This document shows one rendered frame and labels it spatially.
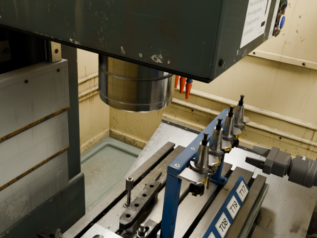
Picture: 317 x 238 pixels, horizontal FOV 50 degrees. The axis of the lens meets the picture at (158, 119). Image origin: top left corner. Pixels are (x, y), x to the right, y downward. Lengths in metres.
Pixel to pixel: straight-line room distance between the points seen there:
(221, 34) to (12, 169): 0.85
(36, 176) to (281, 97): 1.12
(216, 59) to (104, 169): 1.60
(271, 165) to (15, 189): 0.82
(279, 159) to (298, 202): 0.60
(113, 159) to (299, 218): 1.08
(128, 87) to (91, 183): 1.33
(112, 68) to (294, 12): 1.09
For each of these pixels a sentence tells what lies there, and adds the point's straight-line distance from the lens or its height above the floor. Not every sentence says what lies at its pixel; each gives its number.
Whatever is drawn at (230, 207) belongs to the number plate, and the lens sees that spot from 1.31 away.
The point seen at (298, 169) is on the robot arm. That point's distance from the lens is 1.13.
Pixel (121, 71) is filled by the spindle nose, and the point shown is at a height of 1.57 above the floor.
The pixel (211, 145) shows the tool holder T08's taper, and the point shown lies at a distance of 1.07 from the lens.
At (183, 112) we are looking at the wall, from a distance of 1.90.
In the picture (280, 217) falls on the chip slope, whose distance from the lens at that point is 1.67.
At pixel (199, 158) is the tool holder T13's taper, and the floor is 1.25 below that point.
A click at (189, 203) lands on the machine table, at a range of 1.36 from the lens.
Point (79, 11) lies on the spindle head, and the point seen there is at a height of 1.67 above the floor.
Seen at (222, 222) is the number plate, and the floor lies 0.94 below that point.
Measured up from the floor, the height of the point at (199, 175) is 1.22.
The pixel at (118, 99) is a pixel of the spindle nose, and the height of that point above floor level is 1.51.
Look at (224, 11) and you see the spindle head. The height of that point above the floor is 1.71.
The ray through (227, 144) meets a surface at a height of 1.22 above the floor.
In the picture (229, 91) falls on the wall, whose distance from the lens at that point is 1.75.
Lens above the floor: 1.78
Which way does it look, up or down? 28 degrees down
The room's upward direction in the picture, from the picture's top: 5 degrees clockwise
